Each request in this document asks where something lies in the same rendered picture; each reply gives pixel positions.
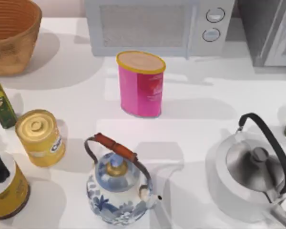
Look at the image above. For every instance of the pink can with yellow rim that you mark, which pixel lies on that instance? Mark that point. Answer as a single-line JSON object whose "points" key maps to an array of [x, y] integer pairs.
{"points": [[140, 90]]}

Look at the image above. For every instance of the blue and white teapot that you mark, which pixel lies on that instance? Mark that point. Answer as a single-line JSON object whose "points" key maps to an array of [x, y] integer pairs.
{"points": [[119, 188]]}

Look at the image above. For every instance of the pale microwave oven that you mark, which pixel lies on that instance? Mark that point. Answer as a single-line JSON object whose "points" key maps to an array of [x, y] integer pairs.
{"points": [[143, 26]]}

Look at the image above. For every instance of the yellow can with gold lid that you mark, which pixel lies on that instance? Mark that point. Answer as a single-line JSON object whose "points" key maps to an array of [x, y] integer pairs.
{"points": [[41, 140]]}

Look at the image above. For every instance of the microwave knob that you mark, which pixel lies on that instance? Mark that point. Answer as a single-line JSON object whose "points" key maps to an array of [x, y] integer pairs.
{"points": [[211, 34], [215, 13]]}

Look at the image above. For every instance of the green bottle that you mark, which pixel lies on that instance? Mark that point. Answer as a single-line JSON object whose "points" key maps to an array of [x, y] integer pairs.
{"points": [[2, 107]]}

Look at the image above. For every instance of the woven brown basket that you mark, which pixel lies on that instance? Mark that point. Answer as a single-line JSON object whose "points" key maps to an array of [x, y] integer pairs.
{"points": [[12, 45]]}

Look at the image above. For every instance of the yellow tin with white top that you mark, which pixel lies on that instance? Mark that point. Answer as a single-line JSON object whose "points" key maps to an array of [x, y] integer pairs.
{"points": [[10, 193]]}

